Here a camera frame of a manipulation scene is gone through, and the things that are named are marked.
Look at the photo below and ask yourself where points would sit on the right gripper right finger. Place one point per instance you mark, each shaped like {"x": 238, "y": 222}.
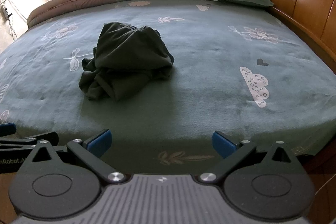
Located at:
{"x": 269, "y": 184}

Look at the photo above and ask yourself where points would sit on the green floral bed sheet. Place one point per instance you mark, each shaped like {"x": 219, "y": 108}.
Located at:
{"x": 237, "y": 69}

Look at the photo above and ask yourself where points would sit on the white power strip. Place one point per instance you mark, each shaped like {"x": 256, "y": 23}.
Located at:
{"x": 5, "y": 12}

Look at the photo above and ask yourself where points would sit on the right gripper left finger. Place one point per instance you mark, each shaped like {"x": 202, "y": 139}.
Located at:
{"x": 51, "y": 186}

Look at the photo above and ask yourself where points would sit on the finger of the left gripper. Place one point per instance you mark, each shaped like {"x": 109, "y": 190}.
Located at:
{"x": 9, "y": 144}
{"x": 7, "y": 129}

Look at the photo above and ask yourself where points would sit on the dark green trousers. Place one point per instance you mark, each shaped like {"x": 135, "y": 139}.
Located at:
{"x": 124, "y": 61}

